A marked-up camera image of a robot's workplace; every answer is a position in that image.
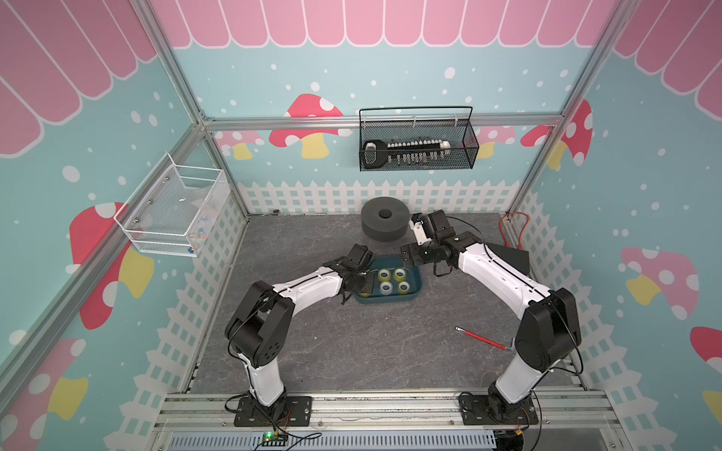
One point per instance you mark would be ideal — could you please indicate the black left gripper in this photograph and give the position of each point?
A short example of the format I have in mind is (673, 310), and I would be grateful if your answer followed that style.
(368, 287)

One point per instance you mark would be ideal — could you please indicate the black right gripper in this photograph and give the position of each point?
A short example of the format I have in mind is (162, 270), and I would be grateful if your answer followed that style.
(414, 254)

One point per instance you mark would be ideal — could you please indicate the teal plastic storage box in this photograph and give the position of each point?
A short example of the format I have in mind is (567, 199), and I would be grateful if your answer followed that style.
(392, 281)

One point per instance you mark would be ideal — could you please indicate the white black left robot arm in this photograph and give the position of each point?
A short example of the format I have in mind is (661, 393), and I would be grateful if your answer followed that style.
(259, 327)

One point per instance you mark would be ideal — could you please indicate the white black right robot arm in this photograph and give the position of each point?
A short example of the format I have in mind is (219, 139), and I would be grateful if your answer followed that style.
(549, 328)

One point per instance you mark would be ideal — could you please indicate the black flat box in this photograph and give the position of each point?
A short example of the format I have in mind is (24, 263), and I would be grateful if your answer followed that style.
(519, 259)

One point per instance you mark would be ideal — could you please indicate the grey perforated filament spool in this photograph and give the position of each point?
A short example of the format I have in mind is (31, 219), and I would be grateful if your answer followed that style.
(385, 219)

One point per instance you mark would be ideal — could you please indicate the black socket tool set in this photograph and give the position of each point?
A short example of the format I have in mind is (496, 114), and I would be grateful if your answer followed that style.
(375, 154)

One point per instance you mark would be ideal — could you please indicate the red pen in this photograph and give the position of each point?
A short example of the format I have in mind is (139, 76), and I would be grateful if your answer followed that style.
(482, 339)

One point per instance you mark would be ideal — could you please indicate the green circuit board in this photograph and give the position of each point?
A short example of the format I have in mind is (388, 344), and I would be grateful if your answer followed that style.
(274, 438)

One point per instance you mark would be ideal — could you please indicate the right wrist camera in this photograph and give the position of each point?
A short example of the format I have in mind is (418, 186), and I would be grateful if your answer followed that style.
(417, 227)

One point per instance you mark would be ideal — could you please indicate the black wire wall basket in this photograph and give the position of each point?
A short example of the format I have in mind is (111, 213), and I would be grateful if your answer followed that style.
(417, 138)

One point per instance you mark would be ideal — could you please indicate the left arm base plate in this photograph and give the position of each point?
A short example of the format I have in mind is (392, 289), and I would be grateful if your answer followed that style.
(287, 411)

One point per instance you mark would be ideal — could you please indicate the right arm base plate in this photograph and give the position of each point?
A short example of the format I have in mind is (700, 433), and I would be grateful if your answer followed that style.
(492, 410)

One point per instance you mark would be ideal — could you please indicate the white wire wall basket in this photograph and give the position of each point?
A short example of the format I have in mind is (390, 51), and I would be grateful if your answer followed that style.
(174, 211)

